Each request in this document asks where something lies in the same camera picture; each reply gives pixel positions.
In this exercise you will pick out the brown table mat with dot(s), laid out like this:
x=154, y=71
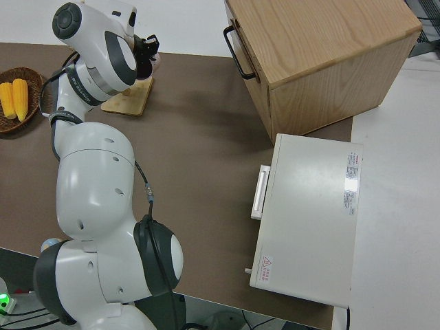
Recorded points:
x=206, y=154

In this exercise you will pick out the brown wicker basket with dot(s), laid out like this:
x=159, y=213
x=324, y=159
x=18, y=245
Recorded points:
x=32, y=99

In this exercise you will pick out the wooden mug rack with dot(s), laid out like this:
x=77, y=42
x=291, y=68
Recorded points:
x=127, y=103

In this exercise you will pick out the yellow corn cob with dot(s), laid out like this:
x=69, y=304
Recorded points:
x=20, y=99
x=7, y=101

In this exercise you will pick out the white toaster oven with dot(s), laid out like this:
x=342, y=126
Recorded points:
x=309, y=220

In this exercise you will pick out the wooden cabinet box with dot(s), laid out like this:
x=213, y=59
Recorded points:
x=326, y=51

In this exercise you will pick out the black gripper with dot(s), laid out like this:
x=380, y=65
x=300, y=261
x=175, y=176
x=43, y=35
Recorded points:
x=141, y=51

